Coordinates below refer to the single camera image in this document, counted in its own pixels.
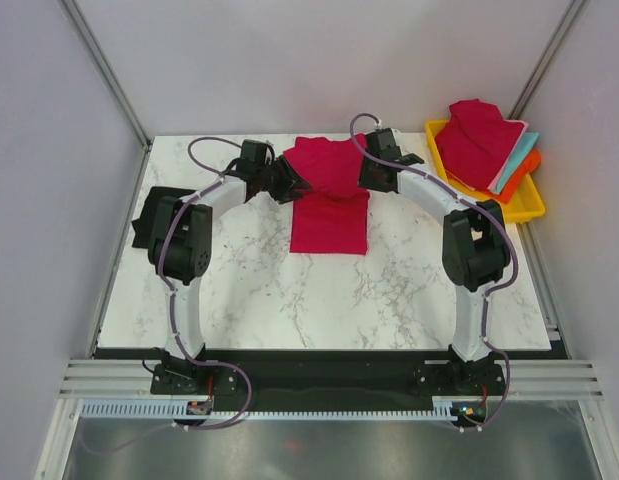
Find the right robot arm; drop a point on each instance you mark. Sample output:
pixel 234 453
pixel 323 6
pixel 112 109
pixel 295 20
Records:
pixel 475 247

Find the teal t shirt in tray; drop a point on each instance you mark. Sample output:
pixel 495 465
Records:
pixel 524 145

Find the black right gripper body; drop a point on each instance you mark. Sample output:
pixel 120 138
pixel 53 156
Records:
pixel 367 176

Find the orange t shirt in tray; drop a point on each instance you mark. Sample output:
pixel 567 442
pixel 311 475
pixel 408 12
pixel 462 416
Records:
pixel 530 163

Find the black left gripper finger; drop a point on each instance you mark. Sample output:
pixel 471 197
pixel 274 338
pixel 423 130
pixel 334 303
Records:
pixel 290 191
pixel 284 175

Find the aluminium front rail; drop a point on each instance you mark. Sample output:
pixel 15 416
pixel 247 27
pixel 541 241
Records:
pixel 530 380

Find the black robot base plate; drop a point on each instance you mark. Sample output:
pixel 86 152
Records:
pixel 328 379

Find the left aluminium corner post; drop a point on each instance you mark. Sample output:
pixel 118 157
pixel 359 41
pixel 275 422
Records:
pixel 97 55

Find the right aluminium corner post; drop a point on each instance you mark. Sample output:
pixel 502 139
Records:
pixel 549 54

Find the crimson t shirt in tray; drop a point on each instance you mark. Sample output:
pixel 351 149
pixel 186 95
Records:
pixel 476 145

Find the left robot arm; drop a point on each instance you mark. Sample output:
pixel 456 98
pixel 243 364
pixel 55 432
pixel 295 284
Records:
pixel 180 240

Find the white slotted cable duct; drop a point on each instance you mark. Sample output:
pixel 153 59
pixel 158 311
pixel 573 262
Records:
pixel 189 410

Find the aluminium corner post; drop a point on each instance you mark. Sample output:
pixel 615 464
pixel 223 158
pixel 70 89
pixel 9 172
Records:
pixel 97 55
pixel 549 54

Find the yellow plastic tray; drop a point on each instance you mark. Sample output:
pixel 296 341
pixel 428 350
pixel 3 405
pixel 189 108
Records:
pixel 526 203

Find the pink t shirt in tray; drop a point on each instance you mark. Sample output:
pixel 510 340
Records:
pixel 504 165

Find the crimson t shirt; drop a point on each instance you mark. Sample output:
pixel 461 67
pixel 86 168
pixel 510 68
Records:
pixel 331 217
pixel 476 145

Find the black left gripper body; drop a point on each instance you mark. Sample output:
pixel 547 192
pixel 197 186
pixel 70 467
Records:
pixel 274 180

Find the folded black t shirt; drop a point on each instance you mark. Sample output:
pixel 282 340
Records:
pixel 143 225

